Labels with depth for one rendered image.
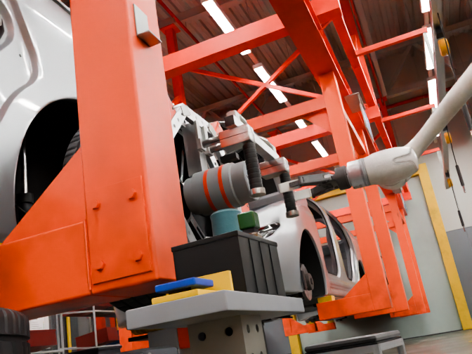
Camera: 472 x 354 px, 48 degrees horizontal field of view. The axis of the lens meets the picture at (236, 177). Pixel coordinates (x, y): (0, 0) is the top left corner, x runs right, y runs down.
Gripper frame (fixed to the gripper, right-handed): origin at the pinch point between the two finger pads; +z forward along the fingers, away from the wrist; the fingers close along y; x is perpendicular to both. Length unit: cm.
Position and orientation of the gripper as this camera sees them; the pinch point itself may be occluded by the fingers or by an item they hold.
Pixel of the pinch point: (289, 192)
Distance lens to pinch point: 176.4
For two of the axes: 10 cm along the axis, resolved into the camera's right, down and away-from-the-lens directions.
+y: 3.7, 2.3, 9.0
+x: -1.6, -9.4, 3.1
